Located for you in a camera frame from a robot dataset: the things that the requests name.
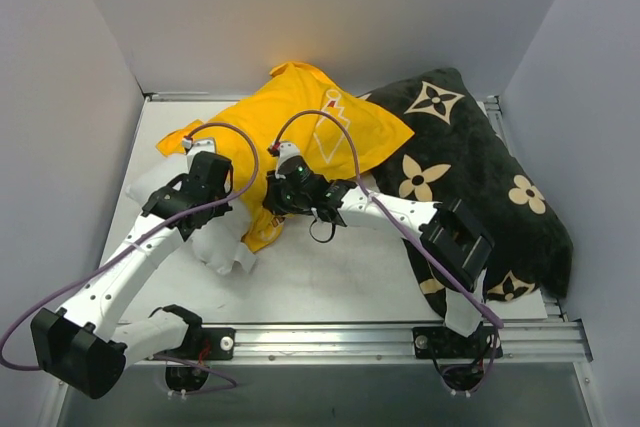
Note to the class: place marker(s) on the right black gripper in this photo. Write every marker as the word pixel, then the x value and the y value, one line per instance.
pixel 288 183

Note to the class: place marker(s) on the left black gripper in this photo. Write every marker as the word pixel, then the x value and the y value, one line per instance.
pixel 210 167

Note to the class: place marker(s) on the white pillow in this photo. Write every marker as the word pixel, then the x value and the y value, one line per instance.
pixel 219 243

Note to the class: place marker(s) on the yellow printed pillowcase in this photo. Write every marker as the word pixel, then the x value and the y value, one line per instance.
pixel 337 133

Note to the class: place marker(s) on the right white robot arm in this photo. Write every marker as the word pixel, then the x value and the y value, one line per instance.
pixel 447 235

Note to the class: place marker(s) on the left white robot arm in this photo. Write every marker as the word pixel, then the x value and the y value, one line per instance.
pixel 100 304

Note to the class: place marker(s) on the black floral plush pillow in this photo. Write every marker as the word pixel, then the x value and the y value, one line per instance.
pixel 455 153

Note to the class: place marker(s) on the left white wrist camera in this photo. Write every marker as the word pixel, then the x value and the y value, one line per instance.
pixel 193 147

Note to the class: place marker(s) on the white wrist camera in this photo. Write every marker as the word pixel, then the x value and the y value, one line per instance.
pixel 283 151
pixel 193 147

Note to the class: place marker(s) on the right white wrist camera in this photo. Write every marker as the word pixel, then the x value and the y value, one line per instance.
pixel 283 151

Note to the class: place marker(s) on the aluminium front rail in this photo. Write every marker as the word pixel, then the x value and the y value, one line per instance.
pixel 320 344

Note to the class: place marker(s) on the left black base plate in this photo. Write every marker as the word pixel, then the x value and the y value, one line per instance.
pixel 210 342

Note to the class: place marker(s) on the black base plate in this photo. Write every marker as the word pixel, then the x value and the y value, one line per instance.
pixel 441 343
pixel 210 342

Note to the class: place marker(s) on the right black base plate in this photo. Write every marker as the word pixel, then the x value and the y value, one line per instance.
pixel 441 343

